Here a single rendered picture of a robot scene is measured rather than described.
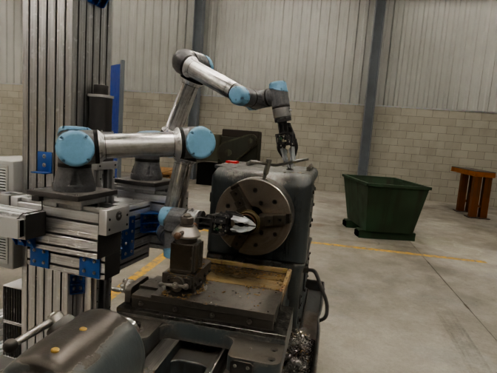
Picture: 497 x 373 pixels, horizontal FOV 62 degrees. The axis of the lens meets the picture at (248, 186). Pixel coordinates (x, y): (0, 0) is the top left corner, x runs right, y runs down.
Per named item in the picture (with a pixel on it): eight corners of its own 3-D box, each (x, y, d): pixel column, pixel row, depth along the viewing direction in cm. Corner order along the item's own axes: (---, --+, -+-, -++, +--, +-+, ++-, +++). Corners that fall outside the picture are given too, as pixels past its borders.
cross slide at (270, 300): (146, 285, 128) (146, 271, 128) (282, 306, 120) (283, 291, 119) (117, 306, 112) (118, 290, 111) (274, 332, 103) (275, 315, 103)
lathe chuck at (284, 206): (214, 237, 180) (230, 168, 175) (282, 259, 175) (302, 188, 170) (207, 243, 172) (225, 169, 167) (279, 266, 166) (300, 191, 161)
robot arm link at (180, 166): (175, 122, 169) (149, 237, 172) (181, 123, 159) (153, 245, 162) (202, 129, 174) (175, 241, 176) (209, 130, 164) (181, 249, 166)
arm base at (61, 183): (41, 189, 148) (42, 161, 147) (72, 185, 163) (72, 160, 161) (76, 194, 144) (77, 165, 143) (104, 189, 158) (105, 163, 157)
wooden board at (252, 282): (203, 266, 169) (204, 256, 168) (291, 278, 161) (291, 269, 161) (175, 292, 140) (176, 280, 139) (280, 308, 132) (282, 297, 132)
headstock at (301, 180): (233, 225, 247) (237, 160, 242) (313, 234, 238) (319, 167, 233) (201, 251, 189) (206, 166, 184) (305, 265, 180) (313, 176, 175)
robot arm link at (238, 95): (166, 40, 181) (248, 85, 160) (182, 45, 190) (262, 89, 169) (157, 65, 185) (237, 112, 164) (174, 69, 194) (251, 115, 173)
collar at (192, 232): (177, 231, 119) (178, 220, 119) (204, 234, 118) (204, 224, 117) (166, 237, 112) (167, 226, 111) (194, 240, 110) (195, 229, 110)
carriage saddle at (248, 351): (146, 300, 131) (147, 283, 130) (293, 325, 121) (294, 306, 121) (92, 346, 102) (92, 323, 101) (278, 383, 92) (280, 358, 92)
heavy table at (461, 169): (445, 206, 1032) (450, 166, 1019) (464, 207, 1024) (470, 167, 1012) (467, 217, 874) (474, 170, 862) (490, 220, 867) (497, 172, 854)
